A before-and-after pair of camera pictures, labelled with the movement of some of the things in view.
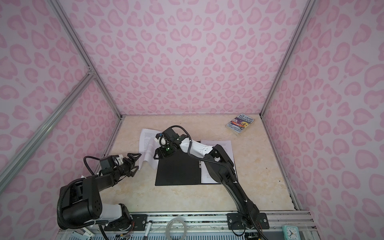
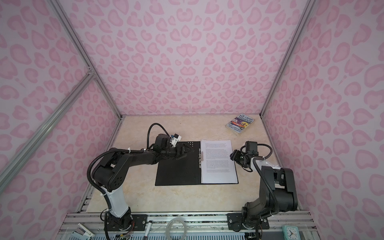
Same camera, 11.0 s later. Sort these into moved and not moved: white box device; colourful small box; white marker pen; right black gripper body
Moved: right black gripper body
Not moved: colourful small box; white marker pen; white box device
